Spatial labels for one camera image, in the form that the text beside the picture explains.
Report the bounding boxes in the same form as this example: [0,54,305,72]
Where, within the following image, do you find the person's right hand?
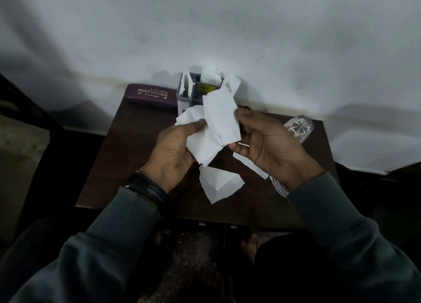
[228,107,325,192]

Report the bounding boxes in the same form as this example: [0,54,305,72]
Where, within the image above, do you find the person's left hand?
[139,119,208,194]

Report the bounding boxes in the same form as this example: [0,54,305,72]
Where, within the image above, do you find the clear drinking glass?
[283,115,315,145]

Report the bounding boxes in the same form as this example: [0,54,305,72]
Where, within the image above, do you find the clear glass ashtray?
[269,176,290,198]

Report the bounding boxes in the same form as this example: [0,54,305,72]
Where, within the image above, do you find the maroon spectacle case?
[126,83,178,108]

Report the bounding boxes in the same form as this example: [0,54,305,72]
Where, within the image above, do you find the person's right forearm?
[288,172,421,303]

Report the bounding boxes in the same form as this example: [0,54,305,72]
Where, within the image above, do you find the person's left forearm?
[10,187,162,303]

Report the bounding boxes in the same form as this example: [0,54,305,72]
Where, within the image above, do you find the black wristwatch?
[123,171,168,211]

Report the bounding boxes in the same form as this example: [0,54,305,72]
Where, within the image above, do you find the grey plastic organizer box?
[176,72,231,116]

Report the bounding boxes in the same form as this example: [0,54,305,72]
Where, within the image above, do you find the dark wooden cabinet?
[388,163,421,182]

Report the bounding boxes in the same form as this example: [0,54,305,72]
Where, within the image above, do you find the khaki blanket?
[0,115,50,247]

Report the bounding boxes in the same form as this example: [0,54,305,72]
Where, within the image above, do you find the black bed frame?
[0,73,65,131]

